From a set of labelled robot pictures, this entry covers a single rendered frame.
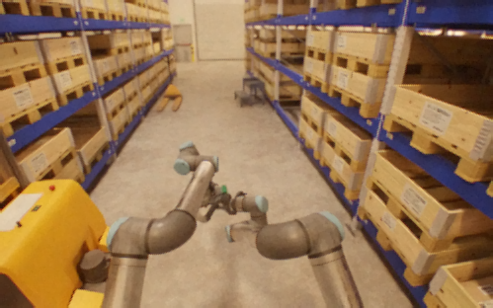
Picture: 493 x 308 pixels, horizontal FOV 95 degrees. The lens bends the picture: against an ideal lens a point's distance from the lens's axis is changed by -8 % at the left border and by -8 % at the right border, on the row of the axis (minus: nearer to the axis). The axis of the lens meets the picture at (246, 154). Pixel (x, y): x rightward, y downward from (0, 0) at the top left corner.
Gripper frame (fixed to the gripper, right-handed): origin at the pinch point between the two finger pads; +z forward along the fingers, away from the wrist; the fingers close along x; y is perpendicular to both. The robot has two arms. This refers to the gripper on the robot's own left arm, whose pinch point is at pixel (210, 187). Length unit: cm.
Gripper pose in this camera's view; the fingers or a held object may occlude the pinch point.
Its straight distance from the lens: 159.2
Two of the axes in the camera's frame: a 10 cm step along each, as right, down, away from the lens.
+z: 3.8, 8.0, 4.7
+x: 9.1, -4.0, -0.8
